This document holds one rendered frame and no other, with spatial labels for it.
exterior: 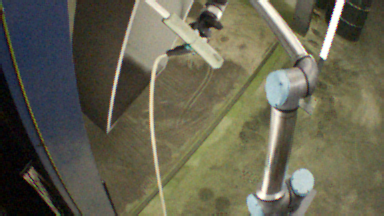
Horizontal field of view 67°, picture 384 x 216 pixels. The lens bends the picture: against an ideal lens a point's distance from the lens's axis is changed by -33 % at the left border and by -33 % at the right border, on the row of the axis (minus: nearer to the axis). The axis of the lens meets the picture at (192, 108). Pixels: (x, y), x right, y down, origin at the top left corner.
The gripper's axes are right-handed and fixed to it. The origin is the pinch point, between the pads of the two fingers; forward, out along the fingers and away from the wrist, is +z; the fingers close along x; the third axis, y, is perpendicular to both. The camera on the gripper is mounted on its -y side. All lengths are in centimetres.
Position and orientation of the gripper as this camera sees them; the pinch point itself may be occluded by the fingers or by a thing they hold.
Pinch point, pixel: (193, 48)
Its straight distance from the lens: 160.1
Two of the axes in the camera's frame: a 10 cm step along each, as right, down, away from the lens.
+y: -6.7, 0.5, 7.4
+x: -6.3, -5.7, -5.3
